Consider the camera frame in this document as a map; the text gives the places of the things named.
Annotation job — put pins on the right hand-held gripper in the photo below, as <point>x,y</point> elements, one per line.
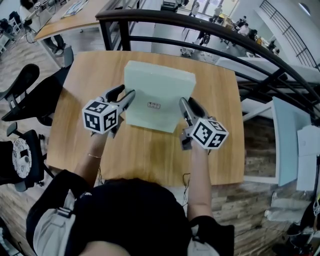
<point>207,133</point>

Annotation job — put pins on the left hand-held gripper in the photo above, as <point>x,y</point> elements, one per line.
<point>100,117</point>

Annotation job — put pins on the pale green box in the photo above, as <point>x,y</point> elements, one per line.
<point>160,82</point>

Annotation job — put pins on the person's left forearm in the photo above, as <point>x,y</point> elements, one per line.
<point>91,162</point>

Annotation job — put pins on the person's right forearm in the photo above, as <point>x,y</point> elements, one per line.
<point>198,187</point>

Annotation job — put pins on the black curved railing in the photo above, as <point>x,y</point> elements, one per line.
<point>125,35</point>

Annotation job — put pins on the black office chair with headrest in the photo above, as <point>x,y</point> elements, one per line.
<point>45,95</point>

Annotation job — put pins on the pale blue table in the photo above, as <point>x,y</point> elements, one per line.
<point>287,140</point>

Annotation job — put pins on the colourful magazines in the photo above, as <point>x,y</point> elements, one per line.
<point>75,7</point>

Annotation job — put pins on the small black flat device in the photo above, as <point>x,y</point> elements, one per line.
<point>23,153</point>

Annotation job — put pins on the small white cup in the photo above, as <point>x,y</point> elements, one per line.
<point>25,159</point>

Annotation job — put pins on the person's black shirt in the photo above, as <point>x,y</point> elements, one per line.
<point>130,215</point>

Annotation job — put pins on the speckled round seat cushion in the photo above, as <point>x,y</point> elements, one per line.
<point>17,167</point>

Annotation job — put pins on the large white cardboard box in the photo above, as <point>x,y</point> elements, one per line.
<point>308,155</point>

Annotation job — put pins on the black stair railing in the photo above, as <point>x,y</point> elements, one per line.
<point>290,27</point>

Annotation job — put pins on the person's grey vest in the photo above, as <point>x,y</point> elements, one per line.
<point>51,230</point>

